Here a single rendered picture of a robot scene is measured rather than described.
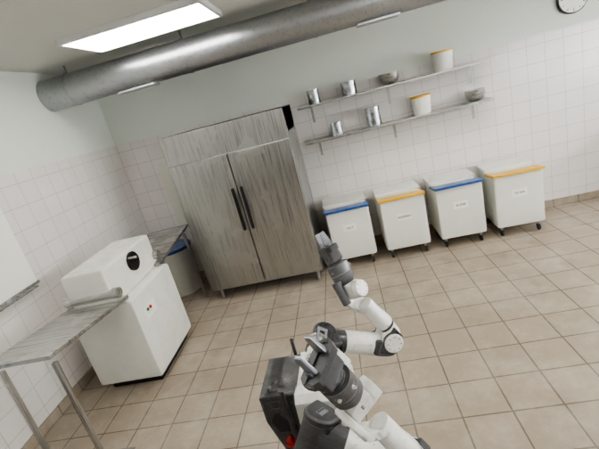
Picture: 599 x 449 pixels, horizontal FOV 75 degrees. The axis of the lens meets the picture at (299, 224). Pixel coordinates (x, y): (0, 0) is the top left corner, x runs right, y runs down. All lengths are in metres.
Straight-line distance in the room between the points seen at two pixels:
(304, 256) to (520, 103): 3.16
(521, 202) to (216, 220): 3.47
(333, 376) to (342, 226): 3.81
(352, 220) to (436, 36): 2.34
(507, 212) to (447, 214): 0.67
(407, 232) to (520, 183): 1.32
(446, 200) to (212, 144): 2.70
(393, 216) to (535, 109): 2.17
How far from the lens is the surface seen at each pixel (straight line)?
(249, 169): 4.35
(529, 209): 5.16
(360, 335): 1.63
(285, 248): 4.56
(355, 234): 4.75
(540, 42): 5.65
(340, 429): 1.26
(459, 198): 4.83
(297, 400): 1.36
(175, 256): 5.36
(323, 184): 5.24
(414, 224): 4.80
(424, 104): 4.96
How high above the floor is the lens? 2.10
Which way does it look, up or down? 17 degrees down
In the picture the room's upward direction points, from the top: 15 degrees counter-clockwise
